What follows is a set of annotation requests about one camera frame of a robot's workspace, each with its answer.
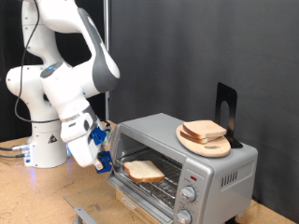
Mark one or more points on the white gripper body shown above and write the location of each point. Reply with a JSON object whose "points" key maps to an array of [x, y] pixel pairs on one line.
{"points": [[82, 152]]}

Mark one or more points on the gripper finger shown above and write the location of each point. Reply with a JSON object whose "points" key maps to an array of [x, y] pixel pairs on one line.
{"points": [[99, 165]]}

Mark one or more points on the spatula with blue grip block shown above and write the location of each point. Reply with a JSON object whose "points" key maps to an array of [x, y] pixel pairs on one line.
{"points": [[105, 161]]}

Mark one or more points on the white bread slice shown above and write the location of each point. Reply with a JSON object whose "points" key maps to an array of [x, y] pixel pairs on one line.
{"points": [[193, 139], [143, 171], [204, 128]]}

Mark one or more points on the silver oven knob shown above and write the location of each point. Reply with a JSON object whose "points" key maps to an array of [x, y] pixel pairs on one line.
{"points": [[183, 217], [188, 194]]}

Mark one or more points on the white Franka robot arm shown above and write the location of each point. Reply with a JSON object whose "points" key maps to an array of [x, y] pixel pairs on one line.
{"points": [[62, 87]]}

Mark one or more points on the metal oven rack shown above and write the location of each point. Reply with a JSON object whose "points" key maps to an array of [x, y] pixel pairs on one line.
{"points": [[169, 186]]}

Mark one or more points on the red oven indicator light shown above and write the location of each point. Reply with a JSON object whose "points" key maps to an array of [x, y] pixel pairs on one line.
{"points": [[193, 178]]}

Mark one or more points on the silver toaster oven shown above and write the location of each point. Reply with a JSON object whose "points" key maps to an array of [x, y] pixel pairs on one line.
{"points": [[215, 174]]}

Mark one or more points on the wooden cutting board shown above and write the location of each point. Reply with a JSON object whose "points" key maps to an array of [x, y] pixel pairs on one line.
{"points": [[208, 149]]}

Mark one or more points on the metal pole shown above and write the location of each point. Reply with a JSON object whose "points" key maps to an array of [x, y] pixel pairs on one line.
{"points": [[106, 18]]}

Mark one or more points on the black metal bookend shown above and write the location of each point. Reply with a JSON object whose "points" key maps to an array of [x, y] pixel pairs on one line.
{"points": [[232, 112]]}

